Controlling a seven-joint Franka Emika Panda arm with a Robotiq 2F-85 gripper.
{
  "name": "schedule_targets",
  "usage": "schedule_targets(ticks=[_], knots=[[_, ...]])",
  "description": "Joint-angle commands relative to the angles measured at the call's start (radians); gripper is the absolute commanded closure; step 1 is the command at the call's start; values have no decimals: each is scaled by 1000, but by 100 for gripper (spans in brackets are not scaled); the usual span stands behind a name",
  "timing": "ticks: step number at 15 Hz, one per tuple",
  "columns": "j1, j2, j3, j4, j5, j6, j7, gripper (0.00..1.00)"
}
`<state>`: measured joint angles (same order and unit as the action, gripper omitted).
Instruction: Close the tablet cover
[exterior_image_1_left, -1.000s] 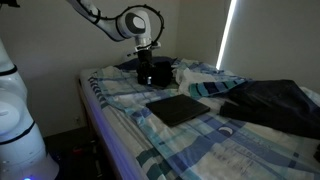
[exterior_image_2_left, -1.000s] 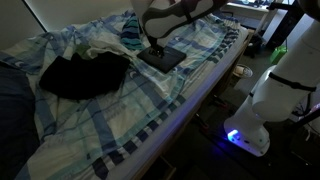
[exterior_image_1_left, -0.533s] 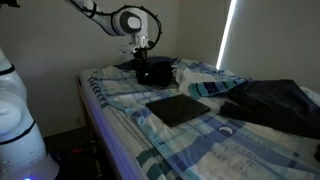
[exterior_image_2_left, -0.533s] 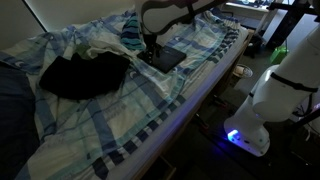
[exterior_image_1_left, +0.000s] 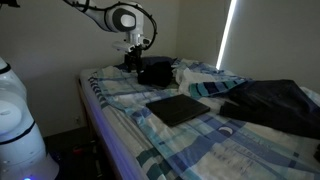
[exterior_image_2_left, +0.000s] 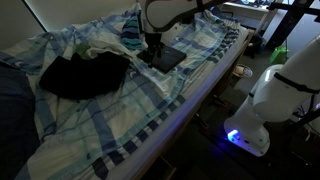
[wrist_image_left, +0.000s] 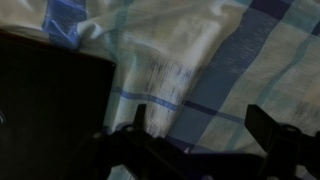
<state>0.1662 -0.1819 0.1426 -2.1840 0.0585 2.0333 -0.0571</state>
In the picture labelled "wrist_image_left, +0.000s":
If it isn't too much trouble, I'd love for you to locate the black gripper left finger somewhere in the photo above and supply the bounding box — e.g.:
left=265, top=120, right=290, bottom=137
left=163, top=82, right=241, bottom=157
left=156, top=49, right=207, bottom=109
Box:
left=63, top=103, right=188, bottom=180

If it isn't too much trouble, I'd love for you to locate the tan folio tablet cover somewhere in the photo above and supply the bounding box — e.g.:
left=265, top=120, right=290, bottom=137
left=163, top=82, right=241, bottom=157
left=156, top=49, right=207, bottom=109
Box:
left=0, top=29, right=117, bottom=180

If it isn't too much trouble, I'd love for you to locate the blue plaid bedsheet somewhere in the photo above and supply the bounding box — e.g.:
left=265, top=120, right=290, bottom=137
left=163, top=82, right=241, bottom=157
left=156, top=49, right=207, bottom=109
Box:
left=0, top=0, right=320, bottom=180

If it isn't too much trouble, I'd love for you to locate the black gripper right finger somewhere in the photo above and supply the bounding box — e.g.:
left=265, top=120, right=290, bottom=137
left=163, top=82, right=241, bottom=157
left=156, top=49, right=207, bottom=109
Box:
left=244, top=103, right=320, bottom=180

